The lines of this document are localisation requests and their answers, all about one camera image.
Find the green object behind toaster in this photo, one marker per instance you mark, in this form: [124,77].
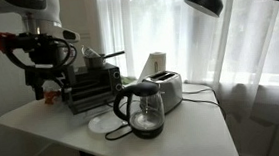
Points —
[128,80]

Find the black toaster oven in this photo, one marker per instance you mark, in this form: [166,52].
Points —
[95,86]

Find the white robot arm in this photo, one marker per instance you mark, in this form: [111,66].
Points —
[46,15]

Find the silver two-slot toaster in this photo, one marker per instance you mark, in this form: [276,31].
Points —
[171,89]

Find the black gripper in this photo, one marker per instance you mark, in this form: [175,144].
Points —
[45,53]

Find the white round plate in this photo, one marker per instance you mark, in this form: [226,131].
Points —
[104,123]

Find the white paper towel roll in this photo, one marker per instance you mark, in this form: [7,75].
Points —
[153,66]

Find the white item in pot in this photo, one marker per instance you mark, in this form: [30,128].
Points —
[90,52]

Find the white sheer curtain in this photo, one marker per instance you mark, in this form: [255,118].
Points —
[250,45]

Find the small orange object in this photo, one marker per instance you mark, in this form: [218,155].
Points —
[51,96]

